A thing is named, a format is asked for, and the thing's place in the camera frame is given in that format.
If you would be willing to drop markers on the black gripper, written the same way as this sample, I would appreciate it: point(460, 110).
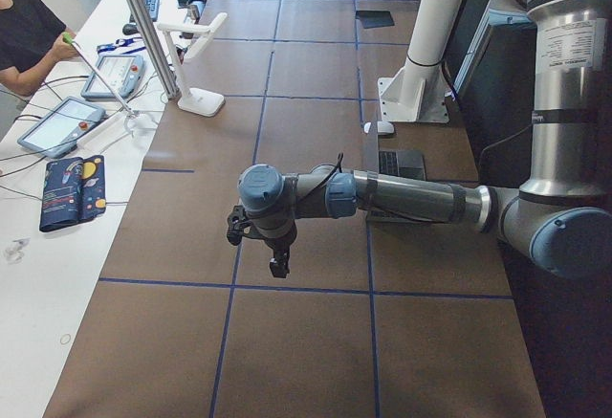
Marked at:
point(277, 245)

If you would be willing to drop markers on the near teach pendant tablet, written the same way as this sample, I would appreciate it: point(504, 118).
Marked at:
point(56, 134)

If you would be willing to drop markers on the teach pendant tablet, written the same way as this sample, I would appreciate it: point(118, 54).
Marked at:
point(56, 134)
point(122, 72)

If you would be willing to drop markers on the dark blue space pouch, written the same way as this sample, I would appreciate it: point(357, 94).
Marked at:
point(73, 192)

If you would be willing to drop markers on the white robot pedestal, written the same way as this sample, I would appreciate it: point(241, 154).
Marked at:
point(417, 92)

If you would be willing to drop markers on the black mouse on desk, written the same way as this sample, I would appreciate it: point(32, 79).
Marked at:
point(130, 29)

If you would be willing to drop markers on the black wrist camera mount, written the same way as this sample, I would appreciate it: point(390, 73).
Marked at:
point(239, 225)

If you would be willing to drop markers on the white computer mouse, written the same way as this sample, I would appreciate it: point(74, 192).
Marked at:
point(383, 128)

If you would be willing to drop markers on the aluminium frame post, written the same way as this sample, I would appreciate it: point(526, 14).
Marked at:
point(154, 47)

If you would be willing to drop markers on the black mouse pad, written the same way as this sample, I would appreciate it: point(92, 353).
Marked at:
point(374, 19)

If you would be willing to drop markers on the grabber stick green handle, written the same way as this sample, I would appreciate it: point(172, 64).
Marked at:
point(130, 114)

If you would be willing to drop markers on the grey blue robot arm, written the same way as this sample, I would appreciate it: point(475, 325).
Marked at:
point(555, 217)

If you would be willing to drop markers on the person in black shirt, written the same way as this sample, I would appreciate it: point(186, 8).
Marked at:
point(31, 44)

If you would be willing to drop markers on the grey laptop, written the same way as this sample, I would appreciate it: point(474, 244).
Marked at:
point(400, 163)

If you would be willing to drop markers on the far teach pendant tablet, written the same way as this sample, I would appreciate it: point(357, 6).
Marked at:
point(122, 72)

